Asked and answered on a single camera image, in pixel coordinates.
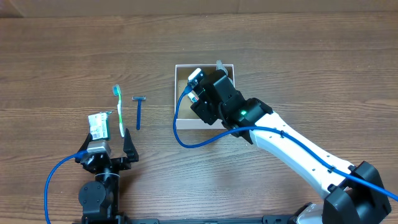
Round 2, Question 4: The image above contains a blue disposable razor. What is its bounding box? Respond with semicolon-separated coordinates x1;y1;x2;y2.
132;96;146;130

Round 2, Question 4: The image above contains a white cardboard box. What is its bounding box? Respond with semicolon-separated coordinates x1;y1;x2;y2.
175;64;224;130

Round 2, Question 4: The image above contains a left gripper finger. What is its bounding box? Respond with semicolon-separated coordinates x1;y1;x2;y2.
75;133;93;162
123;128;139;162

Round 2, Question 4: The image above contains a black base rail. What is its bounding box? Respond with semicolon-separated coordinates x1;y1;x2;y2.
80;215;292;224

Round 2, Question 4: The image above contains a clear soap pump bottle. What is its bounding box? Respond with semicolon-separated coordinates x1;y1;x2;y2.
216;60;233;83

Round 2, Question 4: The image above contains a green white soap packet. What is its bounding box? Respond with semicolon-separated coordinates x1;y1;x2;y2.
88;111;112;141

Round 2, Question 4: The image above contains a blue cable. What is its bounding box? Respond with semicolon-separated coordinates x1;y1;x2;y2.
172;83;398;202
44;150;88;224

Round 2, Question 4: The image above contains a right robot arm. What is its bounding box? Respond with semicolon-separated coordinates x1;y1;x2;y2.
187;68;392;224

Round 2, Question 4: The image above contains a right blue cable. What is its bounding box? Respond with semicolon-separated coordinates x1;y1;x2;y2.
172;83;398;202

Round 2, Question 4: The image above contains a left blue cable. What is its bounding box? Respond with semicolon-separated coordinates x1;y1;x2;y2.
44;150;88;224

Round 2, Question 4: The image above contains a Colgate toothpaste tube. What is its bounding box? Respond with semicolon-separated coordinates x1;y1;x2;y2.
188;92;198;103

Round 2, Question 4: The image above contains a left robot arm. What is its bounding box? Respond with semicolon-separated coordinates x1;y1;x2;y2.
75;129;139;224

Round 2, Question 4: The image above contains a green white toothbrush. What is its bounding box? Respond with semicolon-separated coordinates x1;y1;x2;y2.
113;84;125;138

